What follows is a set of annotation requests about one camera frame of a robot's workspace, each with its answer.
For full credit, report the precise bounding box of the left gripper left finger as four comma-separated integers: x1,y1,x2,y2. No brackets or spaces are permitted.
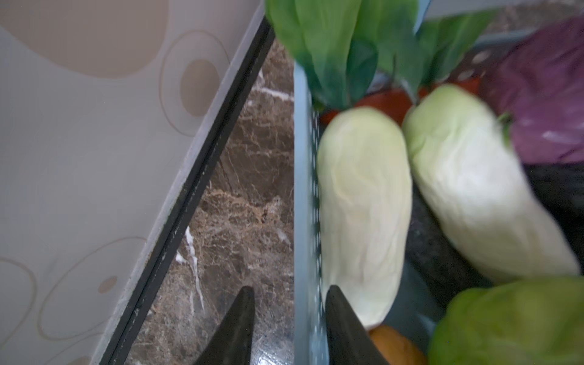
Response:
195,286,256,365

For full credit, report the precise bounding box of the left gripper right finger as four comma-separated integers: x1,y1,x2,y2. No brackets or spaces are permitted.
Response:
325,285,389,365

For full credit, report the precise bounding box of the orange carrot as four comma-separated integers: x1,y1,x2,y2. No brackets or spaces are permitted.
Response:
369,325,428,365

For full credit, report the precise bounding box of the blue plastic vegetable basket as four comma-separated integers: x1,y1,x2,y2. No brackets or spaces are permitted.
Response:
294,1,581,364

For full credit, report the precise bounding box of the green cabbage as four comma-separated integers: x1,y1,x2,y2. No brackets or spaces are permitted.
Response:
428,276,583,364

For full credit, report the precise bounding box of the white radish with leaves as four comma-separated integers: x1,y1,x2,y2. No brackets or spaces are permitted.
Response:
266,1,419,329

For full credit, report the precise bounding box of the purple red cabbage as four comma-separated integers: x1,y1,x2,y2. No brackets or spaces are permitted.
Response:
479,15,583,164

